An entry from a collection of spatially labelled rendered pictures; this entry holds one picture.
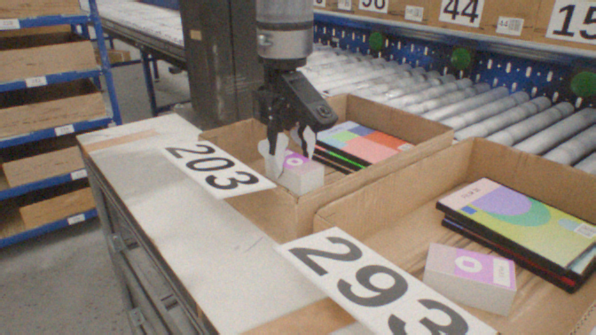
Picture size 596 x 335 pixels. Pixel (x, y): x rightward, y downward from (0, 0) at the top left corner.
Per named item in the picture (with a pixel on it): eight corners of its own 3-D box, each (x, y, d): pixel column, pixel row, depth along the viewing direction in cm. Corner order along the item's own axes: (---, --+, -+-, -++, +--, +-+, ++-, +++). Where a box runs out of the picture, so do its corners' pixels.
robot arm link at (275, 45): (325, 27, 64) (277, 34, 58) (324, 58, 66) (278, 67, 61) (288, 20, 70) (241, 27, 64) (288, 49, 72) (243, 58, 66)
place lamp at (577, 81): (566, 94, 117) (574, 69, 114) (568, 93, 118) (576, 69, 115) (593, 99, 112) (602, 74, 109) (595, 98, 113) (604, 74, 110)
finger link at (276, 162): (261, 169, 77) (270, 121, 74) (281, 181, 73) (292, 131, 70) (247, 170, 74) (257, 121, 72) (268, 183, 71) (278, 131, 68)
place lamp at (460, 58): (448, 66, 144) (451, 47, 141) (450, 66, 145) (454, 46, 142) (466, 71, 139) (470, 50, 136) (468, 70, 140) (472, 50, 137)
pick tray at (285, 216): (200, 183, 77) (194, 133, 72) (344, 131, 98) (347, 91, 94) (296, 260, 58) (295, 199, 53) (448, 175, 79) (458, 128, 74)
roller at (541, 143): (486, 172, 91) (490, 152, 88) (579, 120, 119) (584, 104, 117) (507, 181, 87) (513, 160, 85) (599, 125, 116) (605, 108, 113)
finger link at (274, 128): (281, 152, 73) (291, 105, 70) (287, 155, 71) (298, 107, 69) (260, 152, 69) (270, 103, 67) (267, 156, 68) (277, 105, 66)
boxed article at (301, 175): (301, 198, 71) (301, 175, 69) (265, 177, 77) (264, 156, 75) (323, 188, 74) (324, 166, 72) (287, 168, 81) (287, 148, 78)
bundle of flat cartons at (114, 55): (132, 61, 480) (130, 50, 474) (101, 71, 442) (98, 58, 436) (90, 57, 505) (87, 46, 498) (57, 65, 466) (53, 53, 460)
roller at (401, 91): (344, 115, 122) (345, 99, 120) (445, 85, 151) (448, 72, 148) (356, 120, 119) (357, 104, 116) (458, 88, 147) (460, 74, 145)
